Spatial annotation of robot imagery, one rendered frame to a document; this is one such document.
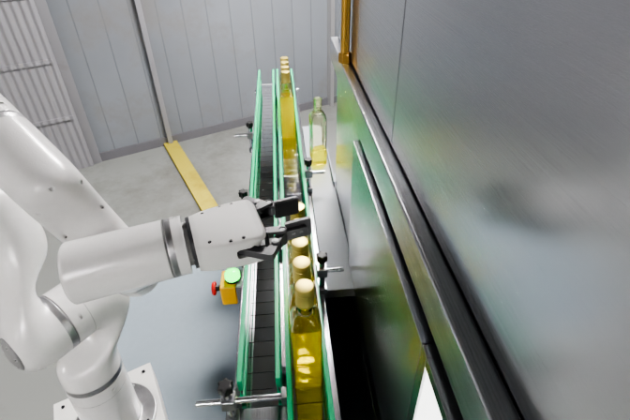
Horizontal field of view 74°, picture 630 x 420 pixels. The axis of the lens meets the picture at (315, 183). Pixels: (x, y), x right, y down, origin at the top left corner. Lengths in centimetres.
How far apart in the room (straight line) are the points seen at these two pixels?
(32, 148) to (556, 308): 63
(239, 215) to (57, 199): 25
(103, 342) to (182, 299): 58
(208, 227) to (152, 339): 93
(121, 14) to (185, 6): 49
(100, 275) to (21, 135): 23
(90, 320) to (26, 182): 38
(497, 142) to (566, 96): 9
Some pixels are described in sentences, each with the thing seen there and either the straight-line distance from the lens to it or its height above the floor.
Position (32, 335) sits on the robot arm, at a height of 127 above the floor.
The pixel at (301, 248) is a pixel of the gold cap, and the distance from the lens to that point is 83.
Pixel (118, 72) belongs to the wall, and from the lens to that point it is 388.
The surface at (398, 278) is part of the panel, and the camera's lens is 57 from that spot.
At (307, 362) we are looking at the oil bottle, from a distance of 89.
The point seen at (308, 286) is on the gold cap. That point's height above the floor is 133.
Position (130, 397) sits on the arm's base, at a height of 95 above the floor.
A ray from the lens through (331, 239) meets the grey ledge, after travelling 127.
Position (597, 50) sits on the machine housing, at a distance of 27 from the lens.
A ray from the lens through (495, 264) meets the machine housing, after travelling 38.
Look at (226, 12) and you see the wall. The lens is 397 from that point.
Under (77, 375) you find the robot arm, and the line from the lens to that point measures 105.
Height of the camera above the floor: 190
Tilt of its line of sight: 34 degrees down
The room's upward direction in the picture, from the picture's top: 1 degrees counter-clockwise
